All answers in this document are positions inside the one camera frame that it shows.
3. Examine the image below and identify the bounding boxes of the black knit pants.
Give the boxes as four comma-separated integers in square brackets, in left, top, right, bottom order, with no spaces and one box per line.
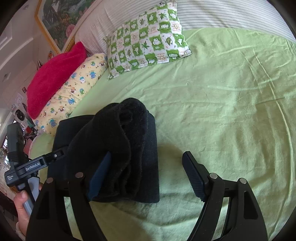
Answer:
[47,98,159,203]

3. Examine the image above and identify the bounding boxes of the person's left hand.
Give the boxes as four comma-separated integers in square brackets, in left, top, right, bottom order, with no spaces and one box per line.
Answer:
[14,190,30,239]

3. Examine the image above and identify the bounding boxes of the green bed sheet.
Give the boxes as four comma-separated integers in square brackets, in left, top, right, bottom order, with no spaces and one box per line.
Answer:
[30,27,296,241]

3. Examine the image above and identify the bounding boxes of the red fuzzy blanket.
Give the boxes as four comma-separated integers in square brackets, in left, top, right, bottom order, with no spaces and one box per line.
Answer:
[27,42,87,119]

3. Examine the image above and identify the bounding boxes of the yellow cartoon print pillow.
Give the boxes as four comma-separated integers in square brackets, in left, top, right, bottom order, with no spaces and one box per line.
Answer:
[34,53,107,136]

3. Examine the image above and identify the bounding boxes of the green frog checkered pillow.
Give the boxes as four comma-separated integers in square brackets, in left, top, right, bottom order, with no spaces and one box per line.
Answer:
[104,1,192,79]

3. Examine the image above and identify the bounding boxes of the gold framed landscape painting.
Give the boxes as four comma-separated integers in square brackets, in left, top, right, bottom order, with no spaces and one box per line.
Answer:
[35,0,94,53]

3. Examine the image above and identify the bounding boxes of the white striped duvet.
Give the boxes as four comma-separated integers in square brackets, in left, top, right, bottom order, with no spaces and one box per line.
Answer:
[75,1,295,54]

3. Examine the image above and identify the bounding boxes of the black camera box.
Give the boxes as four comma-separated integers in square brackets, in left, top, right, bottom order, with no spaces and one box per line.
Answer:
[6,122,26,164]

